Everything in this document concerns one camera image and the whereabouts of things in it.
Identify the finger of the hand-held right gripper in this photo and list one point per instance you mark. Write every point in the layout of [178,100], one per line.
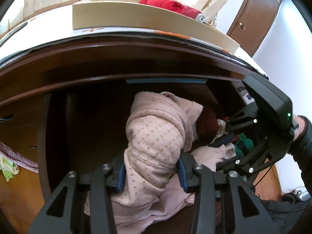
[243,163]
[221,141]

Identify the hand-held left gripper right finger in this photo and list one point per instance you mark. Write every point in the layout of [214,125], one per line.
[182,175]

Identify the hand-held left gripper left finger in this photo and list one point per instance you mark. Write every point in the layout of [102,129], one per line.
[121,178]

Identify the light pink socks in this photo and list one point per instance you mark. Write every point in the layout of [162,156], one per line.
[207,156]

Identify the green and black sock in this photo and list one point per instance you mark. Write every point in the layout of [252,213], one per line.
[243,142]

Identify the dark red sock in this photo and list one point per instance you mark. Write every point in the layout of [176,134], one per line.
[207,124]

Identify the pink sock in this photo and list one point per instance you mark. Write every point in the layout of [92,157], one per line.
[170,207]

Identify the pink dotted underwear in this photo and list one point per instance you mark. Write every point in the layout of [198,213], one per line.
[151,139]

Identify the wooden desk drawer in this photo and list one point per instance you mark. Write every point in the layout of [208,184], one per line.
[92,126]

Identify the red underwear grey striped band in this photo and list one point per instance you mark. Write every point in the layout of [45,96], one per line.
[192,11]

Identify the bright red underwear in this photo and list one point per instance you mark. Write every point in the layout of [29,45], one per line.
[160,1]

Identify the shallow cardboard tray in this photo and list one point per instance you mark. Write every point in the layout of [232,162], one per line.
[121,17]

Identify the person's right forearm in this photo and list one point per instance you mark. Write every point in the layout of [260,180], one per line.
[304,151]

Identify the closed side drawer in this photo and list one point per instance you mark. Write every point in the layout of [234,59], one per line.
[22,124]

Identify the person's right hand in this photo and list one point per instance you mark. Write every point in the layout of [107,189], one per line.
[302,125]

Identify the person's dark clothing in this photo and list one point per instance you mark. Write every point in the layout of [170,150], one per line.
[287,214]

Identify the brass door knob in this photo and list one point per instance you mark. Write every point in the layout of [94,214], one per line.
[241,26]

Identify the brown wooden door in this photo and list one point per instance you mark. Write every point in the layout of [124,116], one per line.
[256,17]

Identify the green white cloth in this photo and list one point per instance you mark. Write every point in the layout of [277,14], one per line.
[7,169]

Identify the dark wooden desk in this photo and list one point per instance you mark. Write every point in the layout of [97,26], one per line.
[97,61]

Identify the white printed table cover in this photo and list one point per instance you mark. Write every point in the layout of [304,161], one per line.
[48,36]

